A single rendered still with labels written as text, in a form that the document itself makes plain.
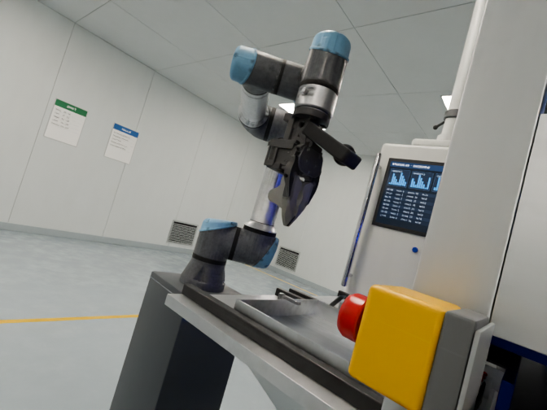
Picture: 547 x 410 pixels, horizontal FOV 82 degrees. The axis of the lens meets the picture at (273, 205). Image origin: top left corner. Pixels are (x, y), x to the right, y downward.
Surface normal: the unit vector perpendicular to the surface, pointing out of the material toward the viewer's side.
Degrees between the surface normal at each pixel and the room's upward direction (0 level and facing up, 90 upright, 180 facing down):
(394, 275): 90
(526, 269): 90
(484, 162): 90
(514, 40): 90
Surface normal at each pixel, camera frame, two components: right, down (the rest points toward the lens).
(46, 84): 0.74, 0.17
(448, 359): -0.62, -0.22
